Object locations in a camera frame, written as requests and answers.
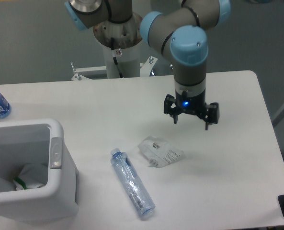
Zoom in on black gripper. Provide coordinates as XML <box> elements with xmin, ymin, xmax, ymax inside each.
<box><xmin>163</xmin><ymin>90</ymin><xmax>219</xmax><ymax>130</ymax></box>

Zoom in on clear plastic bag wrapper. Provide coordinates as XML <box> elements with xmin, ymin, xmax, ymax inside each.
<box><xmin>138</xmin><ymin>136</ymin><xmax>185</xmax><ymax>168</ymax></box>

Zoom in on clear plastic bottle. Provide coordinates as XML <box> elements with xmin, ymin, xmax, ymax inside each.
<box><xmin>110</xmin><ymin>149</ymin><xmax>155</xmax><ymax>220</ymax></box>

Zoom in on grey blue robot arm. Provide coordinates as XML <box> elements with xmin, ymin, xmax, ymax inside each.
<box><xmin>65</xmin><ymin>0</ymin><xmax>231</xmax><ymax>126</ymax></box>

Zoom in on white green carton trash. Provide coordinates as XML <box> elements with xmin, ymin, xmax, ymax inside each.
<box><xmin>13</xmin><ymin>163</ymin><xmax>48</xmax><ymax>191</ymax></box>

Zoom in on white trash can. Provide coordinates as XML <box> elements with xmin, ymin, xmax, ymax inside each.
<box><xmin>0</xmin><ymin>119</ymin><xmax>79</xmax><ymax>222</ymax></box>

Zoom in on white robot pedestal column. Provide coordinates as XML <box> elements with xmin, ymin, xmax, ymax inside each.
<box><xmin>93</xmin><ymin>12</ymin><xmax>142</xmax><ymax>79</ymax></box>

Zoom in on white metal base frame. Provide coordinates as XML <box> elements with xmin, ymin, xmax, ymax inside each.
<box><xmin>70</xmin><ymin>56</ymin><xmax>176</xmax><ymax>81</ymax></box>

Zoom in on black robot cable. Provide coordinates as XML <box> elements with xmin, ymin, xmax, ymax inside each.
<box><xmin>110</xmin><ymin>37</ymin><xmax>124</xmax><ymax>79</ymax></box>

